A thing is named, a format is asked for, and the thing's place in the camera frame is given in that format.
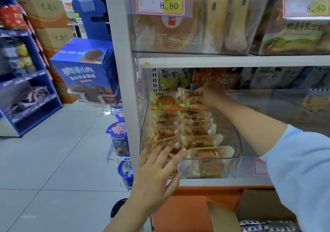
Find person's right hand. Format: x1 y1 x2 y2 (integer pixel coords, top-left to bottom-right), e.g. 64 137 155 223
194 83 229 109

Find person's left hand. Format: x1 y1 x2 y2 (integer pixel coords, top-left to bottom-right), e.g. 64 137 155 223
131 142 186 214

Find orange label bun packet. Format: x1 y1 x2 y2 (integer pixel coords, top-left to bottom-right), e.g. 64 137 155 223
177 87 209 111

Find clear plastic bun bin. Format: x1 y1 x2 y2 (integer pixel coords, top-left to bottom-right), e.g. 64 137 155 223
140 92 242 180

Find person's left forearm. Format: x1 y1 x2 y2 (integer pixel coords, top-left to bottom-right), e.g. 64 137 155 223
103 198 161 232

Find person's right forearm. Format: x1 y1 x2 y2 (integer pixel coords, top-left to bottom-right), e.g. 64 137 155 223
214 95 289 158

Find green snack bag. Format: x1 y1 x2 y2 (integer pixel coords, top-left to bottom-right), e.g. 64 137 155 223
179 68 194 89

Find orange snack bag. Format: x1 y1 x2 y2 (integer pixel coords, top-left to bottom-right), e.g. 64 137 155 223
195 67 242 91

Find orange shelf base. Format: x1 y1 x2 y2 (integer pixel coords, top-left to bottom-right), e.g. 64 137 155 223
152 186 274 232

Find blue white snack cup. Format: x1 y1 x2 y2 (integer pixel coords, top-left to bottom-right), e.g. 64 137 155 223
117 159 135 189

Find blue pink snack cup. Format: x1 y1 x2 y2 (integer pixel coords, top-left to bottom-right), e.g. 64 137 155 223
106 122 131 158

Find rows of bun packets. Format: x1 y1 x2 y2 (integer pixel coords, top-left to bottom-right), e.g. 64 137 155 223
148 91 235 178

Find yellow green chip bag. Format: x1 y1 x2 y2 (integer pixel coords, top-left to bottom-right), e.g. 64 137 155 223
158 68 180 92

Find small blue snack cup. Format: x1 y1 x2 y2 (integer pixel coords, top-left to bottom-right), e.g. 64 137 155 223
114 109 126 122

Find large clear plastic bin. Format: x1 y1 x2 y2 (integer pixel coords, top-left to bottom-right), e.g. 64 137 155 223
224 88 330 163

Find black round base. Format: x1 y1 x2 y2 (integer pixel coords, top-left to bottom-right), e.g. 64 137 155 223
110 198 130 220

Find round brown cake packet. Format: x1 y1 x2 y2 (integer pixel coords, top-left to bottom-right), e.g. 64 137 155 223
132 0 203 52

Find clear plastic cake bin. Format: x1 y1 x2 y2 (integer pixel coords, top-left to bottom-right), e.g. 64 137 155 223
128 13 252 55

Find long pale bread packet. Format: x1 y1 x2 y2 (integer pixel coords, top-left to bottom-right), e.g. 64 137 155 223
204 0 231 53
227 0 258 54

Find clear cookie box holder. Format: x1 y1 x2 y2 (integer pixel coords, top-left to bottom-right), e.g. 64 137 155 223
67 88 122 108

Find row of pale snack bags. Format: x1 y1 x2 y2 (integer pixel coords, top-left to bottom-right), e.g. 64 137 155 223
240 66 330 90

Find narrow blue cookie box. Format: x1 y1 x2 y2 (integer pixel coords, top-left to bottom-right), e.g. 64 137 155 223
102 47 122 105

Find small red price tag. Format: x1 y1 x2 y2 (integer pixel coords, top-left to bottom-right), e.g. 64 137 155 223
254 158 269 176

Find open brown cardboard box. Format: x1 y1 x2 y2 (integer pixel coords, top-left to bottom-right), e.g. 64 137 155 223
206 189 298 232

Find white metal shelf unit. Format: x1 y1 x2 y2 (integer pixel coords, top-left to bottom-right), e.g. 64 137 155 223
103 0 330 187

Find blue white wrapped packets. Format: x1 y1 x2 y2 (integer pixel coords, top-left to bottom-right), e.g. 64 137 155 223
239 219 303 232

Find red yellow price tag holder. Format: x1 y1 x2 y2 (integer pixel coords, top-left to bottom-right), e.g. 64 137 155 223
282 0 330 20
125 0 194 18

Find large blue cookie box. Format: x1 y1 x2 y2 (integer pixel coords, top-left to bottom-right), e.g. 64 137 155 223
50 37 114 104

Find green label toast packet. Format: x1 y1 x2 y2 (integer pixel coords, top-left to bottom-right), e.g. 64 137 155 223
259 0 330 55

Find blue shelf unit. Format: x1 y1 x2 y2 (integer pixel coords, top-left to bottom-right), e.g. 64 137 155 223
0 0 64 137

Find light blue shirt sleeve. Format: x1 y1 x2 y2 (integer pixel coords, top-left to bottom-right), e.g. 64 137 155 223
259 124 330 232

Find purple wrapped packets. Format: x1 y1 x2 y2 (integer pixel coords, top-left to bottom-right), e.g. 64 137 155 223
5 85 52 112

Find blue cardboard display stand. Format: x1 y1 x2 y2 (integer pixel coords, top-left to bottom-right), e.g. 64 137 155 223
46 0 112 42

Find stack of brown cardboard boxes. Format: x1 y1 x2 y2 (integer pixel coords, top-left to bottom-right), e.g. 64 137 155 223
12 0 79 104

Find blue yellow candy packets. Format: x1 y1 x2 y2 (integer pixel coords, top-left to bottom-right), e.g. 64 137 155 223
0 39 37 78

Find red snack bags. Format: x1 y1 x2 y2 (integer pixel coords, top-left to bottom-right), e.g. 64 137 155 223
0 4 29 30

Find white wire hanging rack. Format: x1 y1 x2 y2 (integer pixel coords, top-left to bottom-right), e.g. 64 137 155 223
104 103 135 191

